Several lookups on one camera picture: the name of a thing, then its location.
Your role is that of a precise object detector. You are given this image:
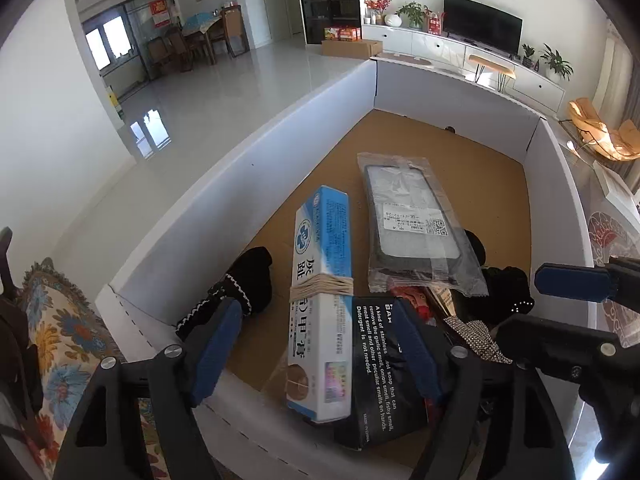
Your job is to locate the brown cardboard box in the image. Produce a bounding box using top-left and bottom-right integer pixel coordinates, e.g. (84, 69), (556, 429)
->
(321, 39), (383, 60)

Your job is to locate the black velvet pouch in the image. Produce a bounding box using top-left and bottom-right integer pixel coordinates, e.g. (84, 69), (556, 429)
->
(462, 227), (536, 328)

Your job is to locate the wooden stool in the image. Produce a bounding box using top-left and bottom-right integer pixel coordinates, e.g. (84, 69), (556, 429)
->
(469, 54), (516, 93)

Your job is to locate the phone case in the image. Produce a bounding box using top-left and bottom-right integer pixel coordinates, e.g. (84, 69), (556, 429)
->
(357, 152), (488, 297)

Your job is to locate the white flat box lid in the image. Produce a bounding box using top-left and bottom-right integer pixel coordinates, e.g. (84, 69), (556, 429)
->
(592, 160), (639, 223)

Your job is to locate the black printed box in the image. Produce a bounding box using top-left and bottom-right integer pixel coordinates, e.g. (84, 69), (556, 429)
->
(333, 297), (428, 451)

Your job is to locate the blue white medicine box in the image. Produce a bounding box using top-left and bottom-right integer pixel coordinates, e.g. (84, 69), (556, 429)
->
(285, 185), (352, 424)

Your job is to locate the white cardboard storage box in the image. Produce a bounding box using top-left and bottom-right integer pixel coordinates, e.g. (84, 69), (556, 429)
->
(93, 57), (599, 480)

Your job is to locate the dining table with chairs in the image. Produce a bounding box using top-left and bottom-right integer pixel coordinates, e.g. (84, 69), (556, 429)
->
(146, 4), (250, 73)

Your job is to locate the green potted plant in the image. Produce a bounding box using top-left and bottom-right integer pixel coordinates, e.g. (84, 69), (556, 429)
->
(397, 1), (431, 30)
(540, 44), (574, 84)

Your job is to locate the green potted plant left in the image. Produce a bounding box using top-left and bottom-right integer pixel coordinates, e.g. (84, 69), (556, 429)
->
(397, 1), (431, 30)

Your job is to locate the white tv cabinet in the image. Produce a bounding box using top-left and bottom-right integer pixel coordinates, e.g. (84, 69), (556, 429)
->
(361, 25), (565, 116)

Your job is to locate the red flower vase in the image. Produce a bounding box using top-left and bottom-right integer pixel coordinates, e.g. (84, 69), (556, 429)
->
(364, 0), (393, 25)

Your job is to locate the red packet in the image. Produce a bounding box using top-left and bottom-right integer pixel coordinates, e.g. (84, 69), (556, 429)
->
(390, 286), (438, 322)

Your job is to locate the black television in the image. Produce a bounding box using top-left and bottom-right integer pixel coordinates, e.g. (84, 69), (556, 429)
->
(442, 0), (523, 55)

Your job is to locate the floral cushion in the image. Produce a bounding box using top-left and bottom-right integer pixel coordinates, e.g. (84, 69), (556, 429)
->
(14, 257), (172, 480)

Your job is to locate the green potted plant right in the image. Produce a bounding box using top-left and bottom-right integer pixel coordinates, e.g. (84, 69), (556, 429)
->
(540, 44), (574, 84)

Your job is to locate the black knit sock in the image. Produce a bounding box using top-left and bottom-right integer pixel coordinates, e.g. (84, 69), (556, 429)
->
(176, 246), (272, 341)

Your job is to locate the orange lounge chair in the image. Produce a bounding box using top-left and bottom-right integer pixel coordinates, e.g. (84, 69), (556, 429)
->
(567, 98), (639, 162)

